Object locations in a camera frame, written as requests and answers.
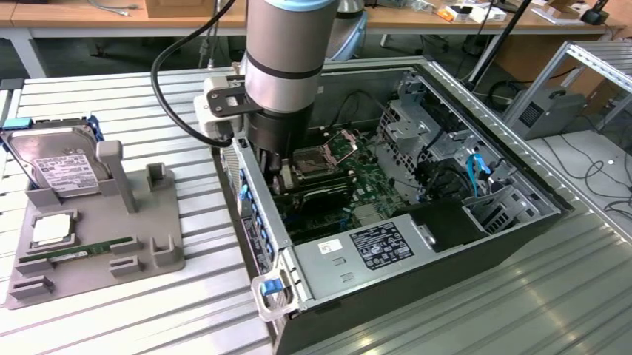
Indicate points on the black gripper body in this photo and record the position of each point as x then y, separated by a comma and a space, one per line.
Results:
281, 129

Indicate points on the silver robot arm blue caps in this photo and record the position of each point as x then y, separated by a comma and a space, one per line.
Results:
287, 44

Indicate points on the CPU socket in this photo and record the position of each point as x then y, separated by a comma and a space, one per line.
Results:
313, 164

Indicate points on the dark RAM stick white label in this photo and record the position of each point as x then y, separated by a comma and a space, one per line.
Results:
327, 182

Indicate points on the metal socket cover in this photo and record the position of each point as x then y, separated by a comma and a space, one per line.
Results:
343, 144

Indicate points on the black expansion slot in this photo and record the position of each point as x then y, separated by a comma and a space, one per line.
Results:
313, 228

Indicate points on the green motherboard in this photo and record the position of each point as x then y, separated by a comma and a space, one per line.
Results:
366, 181

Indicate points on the grey metal drive cage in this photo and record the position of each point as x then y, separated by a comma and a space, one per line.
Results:
406, 129

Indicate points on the grey power supply unit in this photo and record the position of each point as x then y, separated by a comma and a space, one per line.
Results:
336, 266

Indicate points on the black plastic shroud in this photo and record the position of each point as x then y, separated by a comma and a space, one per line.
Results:
444, 222

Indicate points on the grey parts rack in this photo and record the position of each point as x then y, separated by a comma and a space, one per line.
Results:
100, 229

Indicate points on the cardboard box on desk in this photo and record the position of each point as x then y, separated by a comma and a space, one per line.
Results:
188, 7

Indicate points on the silver hard disk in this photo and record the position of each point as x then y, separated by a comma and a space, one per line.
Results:
65, 170

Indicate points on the open black PC case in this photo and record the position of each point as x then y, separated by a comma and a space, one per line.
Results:
316, 329

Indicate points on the metal disk bay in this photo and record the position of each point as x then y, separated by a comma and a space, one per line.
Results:
499, 211

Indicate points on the green RAM stick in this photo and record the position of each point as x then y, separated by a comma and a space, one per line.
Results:
74, 252

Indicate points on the small orange box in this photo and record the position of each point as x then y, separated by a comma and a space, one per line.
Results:
444, 13

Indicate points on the silver CPU chip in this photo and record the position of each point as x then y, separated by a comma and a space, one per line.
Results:
50, 229

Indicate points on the black stand pole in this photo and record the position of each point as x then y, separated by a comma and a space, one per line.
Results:
500, 40

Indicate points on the small white box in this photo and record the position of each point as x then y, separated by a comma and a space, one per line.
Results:
487, 15

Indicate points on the turquoise plastic tab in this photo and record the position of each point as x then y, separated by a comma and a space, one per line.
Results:
15, 124

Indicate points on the grey computer tower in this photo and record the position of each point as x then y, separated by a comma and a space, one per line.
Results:
549, 118

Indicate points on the small black device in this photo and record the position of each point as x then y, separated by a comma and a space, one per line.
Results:
593, 16

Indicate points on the blue plastic disk rail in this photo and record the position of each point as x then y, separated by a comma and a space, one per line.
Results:
94, 129

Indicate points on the wooden desk white frame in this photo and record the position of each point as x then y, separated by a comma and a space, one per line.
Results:
426, 23
60, 20

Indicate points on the aluminium profile frame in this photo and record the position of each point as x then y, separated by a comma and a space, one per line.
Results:
601, 50

